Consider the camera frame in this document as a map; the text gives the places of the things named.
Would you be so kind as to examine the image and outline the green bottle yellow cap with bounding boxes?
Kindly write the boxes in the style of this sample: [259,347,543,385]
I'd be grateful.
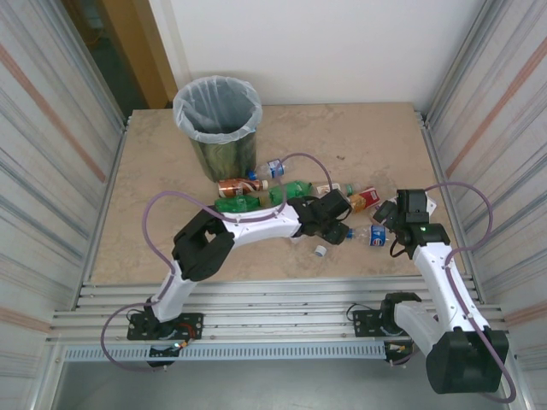
[268,179,316,204]

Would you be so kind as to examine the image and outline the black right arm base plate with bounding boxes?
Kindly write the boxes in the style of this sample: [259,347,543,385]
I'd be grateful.
[352,309,414,338]

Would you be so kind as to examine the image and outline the brown bottle white cap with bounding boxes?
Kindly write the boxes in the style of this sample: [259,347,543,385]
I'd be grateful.
[217,177,270,200]

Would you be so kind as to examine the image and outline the grey slotted cable duct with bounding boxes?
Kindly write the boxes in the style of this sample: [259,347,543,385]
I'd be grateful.
[62,343,388,363]

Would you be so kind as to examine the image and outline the green bottle blue cap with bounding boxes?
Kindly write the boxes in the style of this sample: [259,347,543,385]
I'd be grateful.
[213,194,264,214]

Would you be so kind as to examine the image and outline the clear tea bottle white label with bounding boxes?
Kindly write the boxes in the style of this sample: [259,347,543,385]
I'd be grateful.
[314,182,362,196]

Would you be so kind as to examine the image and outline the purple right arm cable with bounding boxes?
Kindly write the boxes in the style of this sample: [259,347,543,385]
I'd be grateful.
[391,181,518,402]

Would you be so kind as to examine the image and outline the white plastic bin liner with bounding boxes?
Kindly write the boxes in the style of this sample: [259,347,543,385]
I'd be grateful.
[173,75,264,144]

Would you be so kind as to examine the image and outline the clear Pepsi bottle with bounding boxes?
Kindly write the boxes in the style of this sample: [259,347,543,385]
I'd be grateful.
[344,223,392,249]

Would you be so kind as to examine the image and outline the aluminium frame rails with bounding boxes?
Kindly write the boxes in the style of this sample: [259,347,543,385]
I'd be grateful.
[46,275,521,347]

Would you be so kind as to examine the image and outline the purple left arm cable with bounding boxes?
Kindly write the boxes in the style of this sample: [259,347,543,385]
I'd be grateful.
[100,152,334,372]

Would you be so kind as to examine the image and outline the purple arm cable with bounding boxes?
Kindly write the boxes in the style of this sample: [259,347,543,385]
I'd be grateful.
[100,152,334,372]
[391,181,518,402]

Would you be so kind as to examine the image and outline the clear bottle red label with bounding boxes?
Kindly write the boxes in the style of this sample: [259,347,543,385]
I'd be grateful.
[348,186,381,214]

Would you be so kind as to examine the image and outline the dark green waste bin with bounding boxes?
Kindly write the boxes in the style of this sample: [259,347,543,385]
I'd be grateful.
[173,75,264,184]

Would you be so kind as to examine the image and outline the brown wooden door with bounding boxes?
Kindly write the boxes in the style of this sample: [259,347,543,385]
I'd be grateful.
[63,0,189,120]

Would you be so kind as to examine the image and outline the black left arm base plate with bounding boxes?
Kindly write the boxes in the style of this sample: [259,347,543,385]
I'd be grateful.
[126,311,204,342]

